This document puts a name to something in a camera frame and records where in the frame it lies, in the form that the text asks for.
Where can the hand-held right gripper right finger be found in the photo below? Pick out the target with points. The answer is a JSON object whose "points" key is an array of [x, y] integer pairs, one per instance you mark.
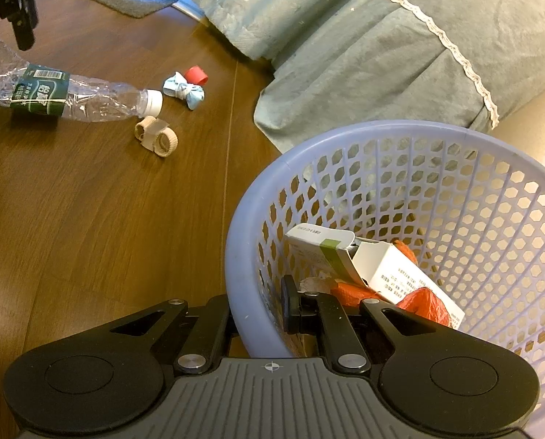
{"points": [[293, 306]]}

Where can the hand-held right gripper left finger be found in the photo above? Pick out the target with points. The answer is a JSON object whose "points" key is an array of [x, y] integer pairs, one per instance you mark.
{"points": [[217, 315]]}

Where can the white tissue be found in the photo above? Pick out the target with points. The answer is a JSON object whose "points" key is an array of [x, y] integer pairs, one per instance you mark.
{"points": [[313, 283]]}

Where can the white box with green stripe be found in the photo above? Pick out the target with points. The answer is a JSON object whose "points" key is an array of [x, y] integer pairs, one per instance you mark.
{"points": [[309, 238]]}

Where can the lavender plastic mesh basket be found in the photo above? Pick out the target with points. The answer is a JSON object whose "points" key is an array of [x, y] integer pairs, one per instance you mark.
{"points": [[249, 219]]}

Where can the white paper box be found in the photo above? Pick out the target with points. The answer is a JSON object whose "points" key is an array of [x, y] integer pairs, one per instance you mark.
{"points": [[391, 265]]}

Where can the crushed clear plastic bottle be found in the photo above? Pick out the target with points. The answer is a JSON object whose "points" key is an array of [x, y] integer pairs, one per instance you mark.
{"points": [[94, 100]]}

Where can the orange plastic bag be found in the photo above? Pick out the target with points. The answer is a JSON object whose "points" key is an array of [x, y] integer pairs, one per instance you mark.
{"points": [[427, 304]]}

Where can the light blue twisted wrapper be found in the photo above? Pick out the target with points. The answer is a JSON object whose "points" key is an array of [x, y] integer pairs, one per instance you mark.
{"points": [[192, 96]]}

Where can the light blue curtain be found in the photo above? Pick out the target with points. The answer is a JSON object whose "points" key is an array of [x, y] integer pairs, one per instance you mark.
{"points": [[226, 9]]}

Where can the grey-green bed skirt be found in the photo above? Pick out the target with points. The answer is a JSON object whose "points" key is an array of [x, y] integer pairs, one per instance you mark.
{"points": [[368, 64]]}

